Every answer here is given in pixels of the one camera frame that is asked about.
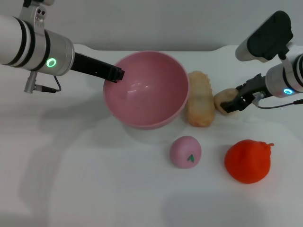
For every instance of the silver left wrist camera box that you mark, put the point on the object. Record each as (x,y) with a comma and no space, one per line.
(35,16)

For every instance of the long golden bread loaf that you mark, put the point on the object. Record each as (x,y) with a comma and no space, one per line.
(200,104)

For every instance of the pink peach bun toy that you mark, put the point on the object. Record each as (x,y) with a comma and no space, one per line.
(184,149)

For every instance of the round beige egg yolk pastry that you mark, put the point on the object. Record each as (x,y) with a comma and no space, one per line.
(225,95)

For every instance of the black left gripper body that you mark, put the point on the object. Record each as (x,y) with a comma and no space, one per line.
(92,67)

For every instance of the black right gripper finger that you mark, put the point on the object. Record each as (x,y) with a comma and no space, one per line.
(239,89)
(230,106)

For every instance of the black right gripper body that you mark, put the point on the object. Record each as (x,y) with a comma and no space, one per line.
(252,91)

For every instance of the orange red persimmon toy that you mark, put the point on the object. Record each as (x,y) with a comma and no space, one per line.
(248,163)

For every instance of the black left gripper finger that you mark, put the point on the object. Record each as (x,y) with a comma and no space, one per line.
(118,75)

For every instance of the pink plastic bowl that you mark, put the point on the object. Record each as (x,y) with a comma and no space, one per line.
(151,94)

